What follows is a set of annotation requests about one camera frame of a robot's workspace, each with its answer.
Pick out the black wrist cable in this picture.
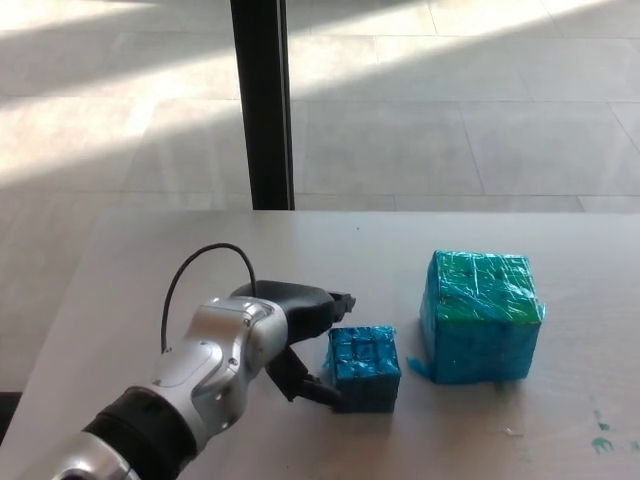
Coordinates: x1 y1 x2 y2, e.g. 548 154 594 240
159 243 258 354

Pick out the small blue cube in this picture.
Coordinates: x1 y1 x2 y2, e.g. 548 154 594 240
320 325 403 415

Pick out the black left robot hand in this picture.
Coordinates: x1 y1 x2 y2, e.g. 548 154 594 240
228 280 358 405

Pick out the big blue wrapped cube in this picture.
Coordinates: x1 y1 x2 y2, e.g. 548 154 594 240
406 249 547 386

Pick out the black vertical window post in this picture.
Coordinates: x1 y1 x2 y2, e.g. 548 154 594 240
229 0 296 211

